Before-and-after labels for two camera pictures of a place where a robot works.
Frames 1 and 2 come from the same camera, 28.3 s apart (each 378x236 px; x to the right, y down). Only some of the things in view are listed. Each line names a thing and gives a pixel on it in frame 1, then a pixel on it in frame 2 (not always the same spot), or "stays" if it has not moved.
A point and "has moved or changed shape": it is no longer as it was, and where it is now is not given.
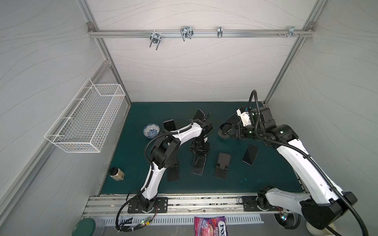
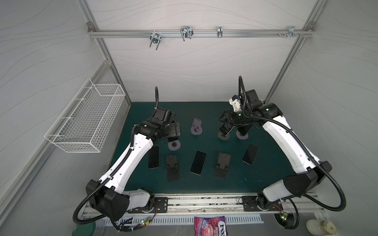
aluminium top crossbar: (200, 33) stays
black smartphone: (250, 154) stays
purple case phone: (200, 115) has moved or changed shape
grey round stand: (220, 134) stays
